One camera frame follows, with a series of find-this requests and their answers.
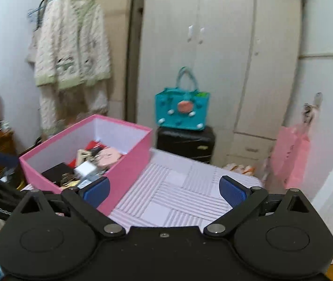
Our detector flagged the orange and white packets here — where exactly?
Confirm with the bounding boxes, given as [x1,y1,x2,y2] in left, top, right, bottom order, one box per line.
[223,164,256,177]

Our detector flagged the cream fluffy cardigan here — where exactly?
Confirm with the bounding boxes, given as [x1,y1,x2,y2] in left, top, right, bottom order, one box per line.
[33,0,112,91]

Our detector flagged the pink paper bag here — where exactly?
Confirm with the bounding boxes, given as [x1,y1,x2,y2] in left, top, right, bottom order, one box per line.
[271,124,311,190]

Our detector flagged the cream fluffy pants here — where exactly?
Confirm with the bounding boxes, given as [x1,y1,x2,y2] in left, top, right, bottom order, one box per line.
[39,79,109,137]

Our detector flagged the beige wardrobe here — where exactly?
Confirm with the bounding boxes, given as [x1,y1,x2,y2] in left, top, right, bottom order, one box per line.
[137,0,305,165]

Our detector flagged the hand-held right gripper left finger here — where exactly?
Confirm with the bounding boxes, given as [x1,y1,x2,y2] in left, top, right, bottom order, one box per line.
[17,176,126,239]

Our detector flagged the teal felt handbag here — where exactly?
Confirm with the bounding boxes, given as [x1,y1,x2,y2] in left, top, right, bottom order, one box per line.
[155,67,211,131]

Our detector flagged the pink round case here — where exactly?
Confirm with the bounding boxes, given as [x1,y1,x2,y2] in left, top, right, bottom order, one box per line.
[97,148,122,166]

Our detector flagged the cream plastic comb holder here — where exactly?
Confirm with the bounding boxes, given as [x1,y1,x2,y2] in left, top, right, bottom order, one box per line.
[76,149,92,165]

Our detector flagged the striped tablecloth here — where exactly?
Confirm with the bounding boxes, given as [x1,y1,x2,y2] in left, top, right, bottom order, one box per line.
[23,148,265,229]

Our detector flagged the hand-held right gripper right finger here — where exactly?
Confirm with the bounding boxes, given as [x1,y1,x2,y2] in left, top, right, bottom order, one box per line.
[203,176,316,238]

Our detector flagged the white charger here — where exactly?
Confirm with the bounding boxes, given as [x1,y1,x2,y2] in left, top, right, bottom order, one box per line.
[74,161,97,180]

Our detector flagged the black suitcase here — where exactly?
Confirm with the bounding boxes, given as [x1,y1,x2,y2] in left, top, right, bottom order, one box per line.
[157,126,216,165]

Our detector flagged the pink cardboard box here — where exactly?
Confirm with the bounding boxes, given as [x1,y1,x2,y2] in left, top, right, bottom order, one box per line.
[18,114,153,216]

